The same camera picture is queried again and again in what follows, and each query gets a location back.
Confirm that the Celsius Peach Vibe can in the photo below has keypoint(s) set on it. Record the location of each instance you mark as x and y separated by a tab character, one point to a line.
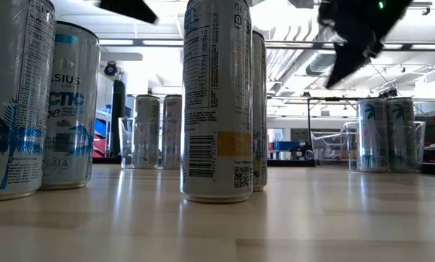
400	138
372	138

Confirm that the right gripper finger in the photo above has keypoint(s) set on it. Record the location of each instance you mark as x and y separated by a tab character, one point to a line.
345	63

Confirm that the clear plastic bin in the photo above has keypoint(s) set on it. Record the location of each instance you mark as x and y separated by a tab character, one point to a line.
330	149
126	145

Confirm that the Celsius Arctic Vibe can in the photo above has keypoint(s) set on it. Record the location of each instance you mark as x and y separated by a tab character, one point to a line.
14	109
72	109

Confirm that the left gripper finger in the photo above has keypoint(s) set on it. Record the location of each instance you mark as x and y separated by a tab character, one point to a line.
130	8

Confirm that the black aluminium table frame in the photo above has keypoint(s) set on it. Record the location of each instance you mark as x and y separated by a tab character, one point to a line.
290	163

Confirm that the blue red shelf bins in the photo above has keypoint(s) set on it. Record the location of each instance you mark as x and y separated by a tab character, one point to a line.
101	138

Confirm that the black cylindrical post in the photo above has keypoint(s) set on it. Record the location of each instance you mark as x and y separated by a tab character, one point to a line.
118	109

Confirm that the black round ceiling fixture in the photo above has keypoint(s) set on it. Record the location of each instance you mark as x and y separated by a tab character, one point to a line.
110	69

